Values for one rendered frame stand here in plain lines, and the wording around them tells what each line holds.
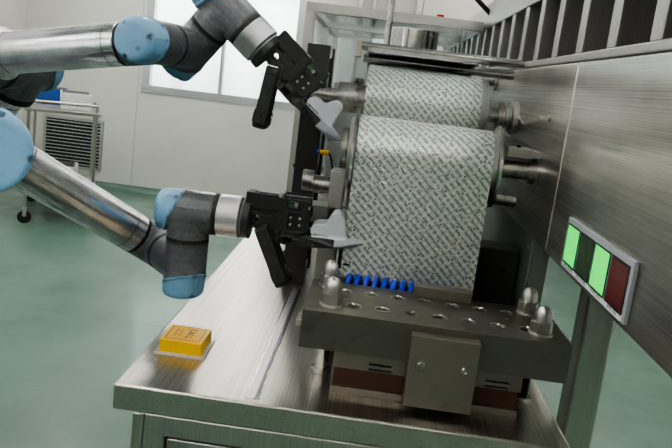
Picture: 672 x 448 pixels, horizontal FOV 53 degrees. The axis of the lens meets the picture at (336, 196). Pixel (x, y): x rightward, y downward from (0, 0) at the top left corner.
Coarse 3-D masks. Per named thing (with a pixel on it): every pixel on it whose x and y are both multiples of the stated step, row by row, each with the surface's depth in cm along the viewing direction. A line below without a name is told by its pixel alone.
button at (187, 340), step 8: (176, 328) 115; (184, 328) 115; (192, 328) 115; (200, 328) 116; (168, 336) 111; (176, 336) 111; (184, 336) 112; (192, 336) 112; (200, 336) 112; (208, 336) 114; (160, 344) 110; (168, 344) 110; (176, 344) 110; (184, 344) 110; (192, 344) 110; (200, 344) 110; (208, 344) 115; (176, 352) 110; (184, 352) 110; (192, 352) 110; (200, 352) 110
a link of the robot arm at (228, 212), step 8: (224, 200) 117; (232, 200) 117; (240, 200) 117; (216, 208) 116; (224, 208) 116; (232, 208) 116; (240, 208) 117; (216, 216) 116; (224, 216) 116; (232, 216) 116; (240, 216) 116; (216, 224) 116; (224, 224) 116; (232, 224) 116; (216, 232) 118; (224, 232) 117; (232, 232) 117
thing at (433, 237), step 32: (352, 192) 117; (384, 192) 117; (416, 192) 117; (448, 192) 116; (352, 224) 118; (384, 224) 118; (416, 224) 117; (448, 224) 117; (480, 224) 117; (352, 256) 119; (384, 256) 119; (416, 256) 118; (448, 256) 118
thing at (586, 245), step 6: (582, 234) 88; (582, 240) 88; (588, 240) 86; (582, 246) 88; (588, 246) 85; (582, 252) 87; (588, 252) 85; (582, 258) 87; (588, 258) 85; (576, 264) 89; (582, 264) 87; (588, 264) 85; (576, 270) 89; (582, 270) 86; (582, 276) 86
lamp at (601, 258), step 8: (600, 248) 81; (600, 256) 81; (608, 256) 78; (592, 264) 83; (600, 264) 80; (592, 272) 83; (600, 272) 80; (592, 280) 82; (600, 280) 80; (600, 288) 79
